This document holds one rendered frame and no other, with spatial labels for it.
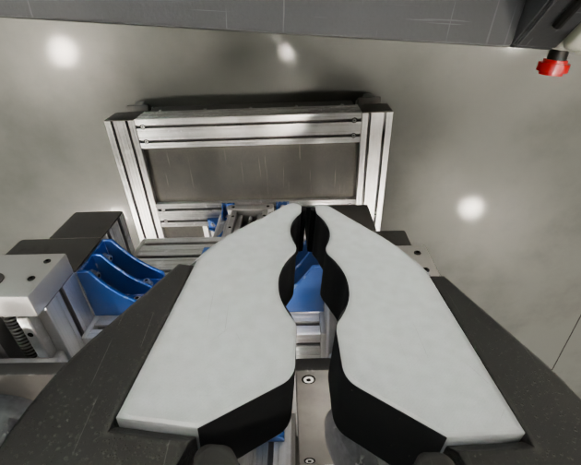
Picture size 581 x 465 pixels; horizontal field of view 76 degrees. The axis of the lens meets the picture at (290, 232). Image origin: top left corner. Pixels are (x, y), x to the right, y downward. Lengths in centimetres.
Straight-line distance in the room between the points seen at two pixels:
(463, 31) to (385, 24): 7
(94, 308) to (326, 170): 81
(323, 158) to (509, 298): 123
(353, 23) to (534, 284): 180
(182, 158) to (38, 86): 58
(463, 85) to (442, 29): 107
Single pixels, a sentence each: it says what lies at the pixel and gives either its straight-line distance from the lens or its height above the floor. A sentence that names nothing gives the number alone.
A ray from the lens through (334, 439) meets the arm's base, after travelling 53.
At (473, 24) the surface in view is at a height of 95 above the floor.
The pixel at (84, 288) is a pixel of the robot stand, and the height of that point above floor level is 90.
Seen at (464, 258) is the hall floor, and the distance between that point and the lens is 181.
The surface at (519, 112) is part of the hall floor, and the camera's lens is 158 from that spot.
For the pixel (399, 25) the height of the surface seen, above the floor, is 95.
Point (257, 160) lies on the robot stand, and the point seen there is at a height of 21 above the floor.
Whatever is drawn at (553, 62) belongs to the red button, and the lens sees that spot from 61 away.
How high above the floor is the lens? 132
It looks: 58 degrees down
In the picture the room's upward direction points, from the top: 179 degrees counter-clockwise
